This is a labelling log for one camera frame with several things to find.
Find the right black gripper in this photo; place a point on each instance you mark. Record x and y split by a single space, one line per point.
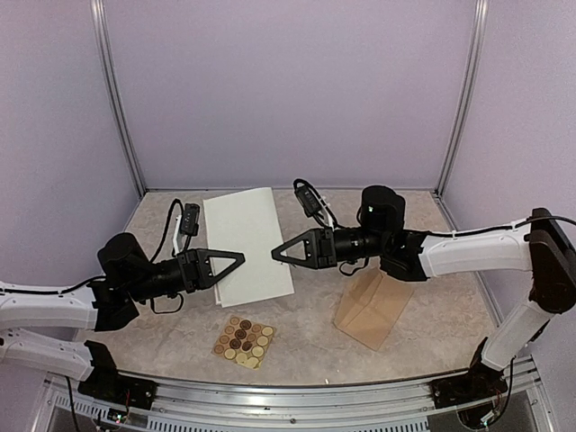
320 248

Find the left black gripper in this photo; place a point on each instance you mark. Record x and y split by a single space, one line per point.
194 265

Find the ornate bordered letter paper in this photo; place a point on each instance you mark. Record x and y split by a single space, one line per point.
247 222

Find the brown kraft envelope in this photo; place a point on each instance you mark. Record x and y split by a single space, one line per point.
371 306

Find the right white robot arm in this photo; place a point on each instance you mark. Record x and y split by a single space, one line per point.
536 244

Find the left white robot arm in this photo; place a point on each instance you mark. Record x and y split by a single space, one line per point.
103 303

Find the round sticker sheet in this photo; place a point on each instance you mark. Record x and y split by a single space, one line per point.
244 342

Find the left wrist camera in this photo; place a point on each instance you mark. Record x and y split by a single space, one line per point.
186 227

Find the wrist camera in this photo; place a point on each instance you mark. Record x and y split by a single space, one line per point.
313 204
186 227

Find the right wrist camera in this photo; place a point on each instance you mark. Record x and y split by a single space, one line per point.
313 204

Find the front aluminium rail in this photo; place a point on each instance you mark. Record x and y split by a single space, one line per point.
414 404

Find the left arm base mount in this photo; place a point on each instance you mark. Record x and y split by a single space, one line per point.
105 383

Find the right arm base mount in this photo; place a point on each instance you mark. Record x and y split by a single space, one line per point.
477 383

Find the left aluminium frame post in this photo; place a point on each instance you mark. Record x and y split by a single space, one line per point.
104 46

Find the aluminium frame post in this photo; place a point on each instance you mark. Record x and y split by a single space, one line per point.
473 59
104 46

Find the right aluminium frame post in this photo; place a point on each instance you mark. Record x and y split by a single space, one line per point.
473 59

